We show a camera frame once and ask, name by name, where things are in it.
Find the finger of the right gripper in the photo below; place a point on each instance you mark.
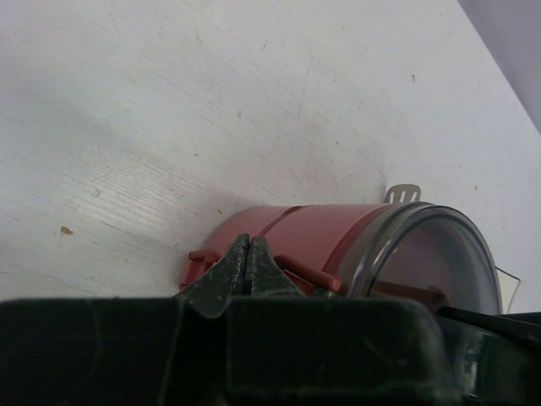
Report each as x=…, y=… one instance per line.
x=495, y=358

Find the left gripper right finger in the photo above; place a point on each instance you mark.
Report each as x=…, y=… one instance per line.
x=305, y=351

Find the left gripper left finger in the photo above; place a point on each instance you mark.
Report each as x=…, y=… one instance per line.
x=106, y=351

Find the pink lunch bowl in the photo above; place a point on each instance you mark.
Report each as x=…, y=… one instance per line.
x=321, y=237
x=255, y=221

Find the grey transparent top lid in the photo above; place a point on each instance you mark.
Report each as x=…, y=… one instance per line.
x=432, y=254

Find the metal tongs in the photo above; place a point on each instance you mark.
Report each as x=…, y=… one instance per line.
x=402, y=194

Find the white square plate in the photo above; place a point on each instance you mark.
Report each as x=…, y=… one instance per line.
x=509, y=285

